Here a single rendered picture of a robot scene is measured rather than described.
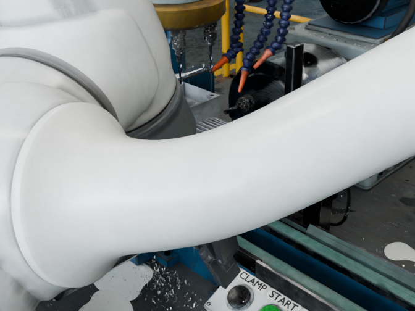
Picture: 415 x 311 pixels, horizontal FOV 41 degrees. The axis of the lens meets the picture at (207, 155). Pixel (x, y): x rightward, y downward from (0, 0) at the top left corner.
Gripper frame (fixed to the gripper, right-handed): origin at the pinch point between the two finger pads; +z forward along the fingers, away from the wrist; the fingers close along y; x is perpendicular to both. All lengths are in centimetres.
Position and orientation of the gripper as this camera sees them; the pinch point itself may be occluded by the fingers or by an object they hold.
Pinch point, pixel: (220, 261)
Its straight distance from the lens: 65.5
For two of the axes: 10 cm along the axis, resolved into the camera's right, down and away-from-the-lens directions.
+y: -6.9, -3.3, 6.4
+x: -6.5, 6.7, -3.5
